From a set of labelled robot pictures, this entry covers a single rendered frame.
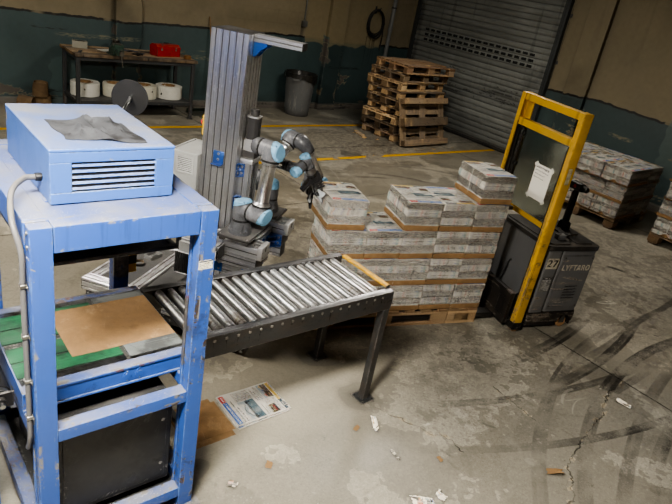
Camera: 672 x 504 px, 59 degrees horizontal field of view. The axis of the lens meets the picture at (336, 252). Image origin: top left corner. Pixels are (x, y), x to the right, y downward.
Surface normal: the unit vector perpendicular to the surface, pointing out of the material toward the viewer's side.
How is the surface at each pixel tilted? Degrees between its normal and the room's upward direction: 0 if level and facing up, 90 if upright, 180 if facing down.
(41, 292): 90
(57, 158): 90
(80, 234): 90
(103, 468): 90
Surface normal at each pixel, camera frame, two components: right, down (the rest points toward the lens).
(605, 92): -0.77, 0.14
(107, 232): 0.61, 0.43
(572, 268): 0.34, 0.44
